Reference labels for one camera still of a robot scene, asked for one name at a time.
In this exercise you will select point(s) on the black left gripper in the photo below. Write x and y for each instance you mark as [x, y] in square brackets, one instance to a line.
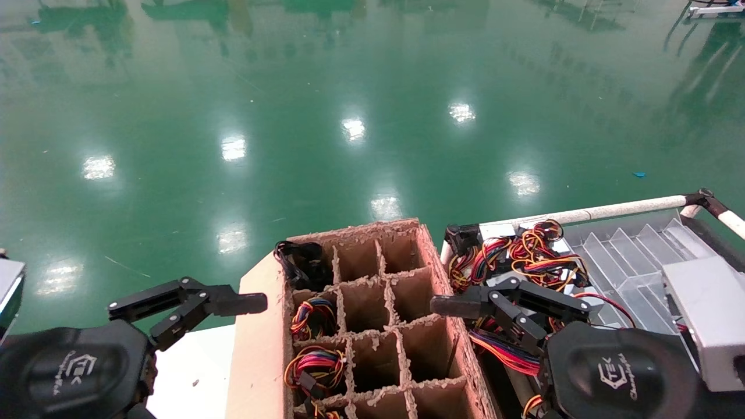
[70, 372]

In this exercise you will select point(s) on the white equipment stand base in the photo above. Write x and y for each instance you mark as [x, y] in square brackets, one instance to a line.
[719, 8]

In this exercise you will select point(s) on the brown cardboard box with dividers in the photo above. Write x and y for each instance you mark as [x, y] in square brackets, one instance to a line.
[256, 349]

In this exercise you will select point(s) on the white pipe cart frame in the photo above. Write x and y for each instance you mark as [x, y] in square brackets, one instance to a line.
[611, 210]

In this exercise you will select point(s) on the silver power supply black connector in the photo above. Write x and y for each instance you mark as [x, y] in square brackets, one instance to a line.
[461, 238]

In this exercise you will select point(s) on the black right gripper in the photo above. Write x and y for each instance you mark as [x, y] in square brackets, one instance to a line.
[617, 372]

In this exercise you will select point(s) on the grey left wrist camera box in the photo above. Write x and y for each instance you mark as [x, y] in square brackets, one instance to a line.
[9, 291]

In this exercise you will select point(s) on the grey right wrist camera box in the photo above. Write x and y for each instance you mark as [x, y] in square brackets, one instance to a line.
[710, 314]

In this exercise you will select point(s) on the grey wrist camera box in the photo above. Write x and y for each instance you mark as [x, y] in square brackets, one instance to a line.
[9, 291]
[710, 314]

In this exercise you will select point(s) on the clear plastic divider tray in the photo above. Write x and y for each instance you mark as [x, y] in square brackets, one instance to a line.
[628, 267]

